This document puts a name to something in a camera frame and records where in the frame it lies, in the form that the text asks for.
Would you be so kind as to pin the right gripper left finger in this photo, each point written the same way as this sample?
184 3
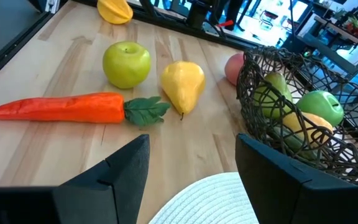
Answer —
104 193

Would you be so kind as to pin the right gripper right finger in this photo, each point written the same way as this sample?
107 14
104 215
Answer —
291 199

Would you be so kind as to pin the dark green cucumber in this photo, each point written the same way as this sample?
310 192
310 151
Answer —
294 143

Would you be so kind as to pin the yellow-orange mango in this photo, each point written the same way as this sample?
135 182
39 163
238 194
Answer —
309 126

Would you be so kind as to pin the orange carrot with leaves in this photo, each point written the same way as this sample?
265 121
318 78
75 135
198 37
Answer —
64 109

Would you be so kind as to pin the bright green apple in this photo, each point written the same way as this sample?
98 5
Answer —
320 107

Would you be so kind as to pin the green pear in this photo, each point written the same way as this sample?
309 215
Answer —
269 96

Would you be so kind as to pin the yellow-green apple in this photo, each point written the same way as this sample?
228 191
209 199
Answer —
126 65

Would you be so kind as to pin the yellow pear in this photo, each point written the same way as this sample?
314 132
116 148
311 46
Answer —
183 87

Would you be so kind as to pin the pink peach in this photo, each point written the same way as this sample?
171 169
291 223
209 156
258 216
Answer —
233 70

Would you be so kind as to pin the white round woven placemat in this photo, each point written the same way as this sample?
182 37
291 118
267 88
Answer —
204 202

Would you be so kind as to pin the wooden background table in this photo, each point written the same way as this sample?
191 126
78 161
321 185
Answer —
346 35

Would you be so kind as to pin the orange starfruit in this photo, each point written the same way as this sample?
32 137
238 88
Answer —
115 11

